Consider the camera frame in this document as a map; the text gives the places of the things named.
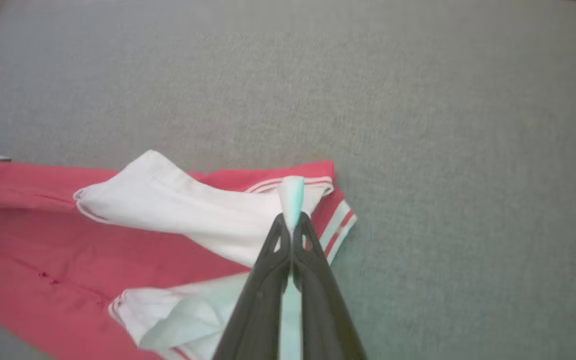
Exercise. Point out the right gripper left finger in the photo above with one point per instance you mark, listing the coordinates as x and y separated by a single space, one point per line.
258 310

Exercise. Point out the red and white basketball garment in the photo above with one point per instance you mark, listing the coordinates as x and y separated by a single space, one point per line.
43 240

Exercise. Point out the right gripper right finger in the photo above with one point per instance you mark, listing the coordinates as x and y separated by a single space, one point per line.
323 310

